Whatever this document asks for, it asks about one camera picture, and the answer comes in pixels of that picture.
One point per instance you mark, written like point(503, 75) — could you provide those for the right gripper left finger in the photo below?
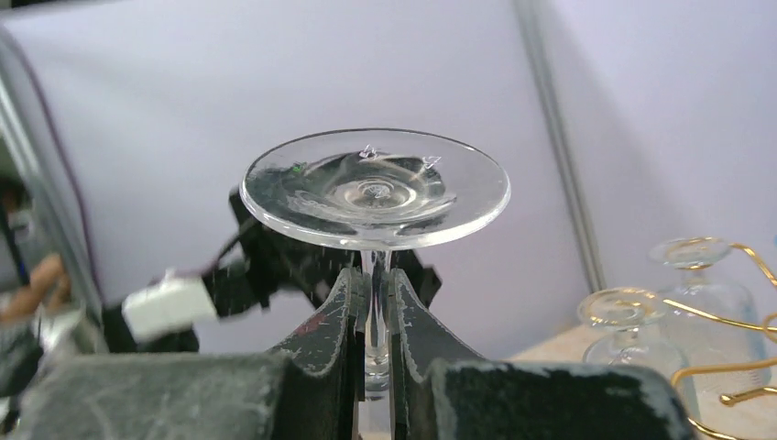
point(321, 380)

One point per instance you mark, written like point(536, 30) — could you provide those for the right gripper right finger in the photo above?
point(422, 350)

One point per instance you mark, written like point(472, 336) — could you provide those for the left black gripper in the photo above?
point(271, 262)

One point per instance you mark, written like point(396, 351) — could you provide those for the clear wine glass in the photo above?
point(375, 191)

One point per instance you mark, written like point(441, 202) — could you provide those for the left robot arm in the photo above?
point(43, 325)

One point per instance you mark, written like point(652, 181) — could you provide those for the clear hanging glass front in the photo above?
point(631, 320)

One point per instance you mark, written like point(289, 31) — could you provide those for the clear hanging glass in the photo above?
point(631, 320)
point(704, 341)

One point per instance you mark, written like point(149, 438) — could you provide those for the clear hanging glass back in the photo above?
point(704, 341)

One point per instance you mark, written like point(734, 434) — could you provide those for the gold wire glass rack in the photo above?
point(720, 399)

